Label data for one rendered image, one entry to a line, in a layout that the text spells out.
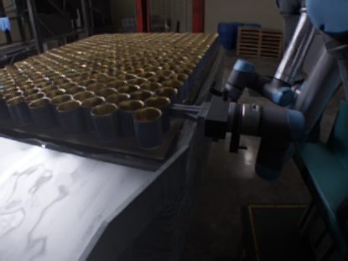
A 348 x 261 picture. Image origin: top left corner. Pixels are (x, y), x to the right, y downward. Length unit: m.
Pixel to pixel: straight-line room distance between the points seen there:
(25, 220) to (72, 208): 0.09
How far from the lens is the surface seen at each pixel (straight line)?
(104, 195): 0.46
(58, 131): 0.71
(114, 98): 0.67
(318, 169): 0.91
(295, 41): 0.87
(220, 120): 0.49
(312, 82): 0.61
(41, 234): 0.45
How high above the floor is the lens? 1.40
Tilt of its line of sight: 30 degrees down
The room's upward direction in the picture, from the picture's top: 1 degrees counter-clockwise
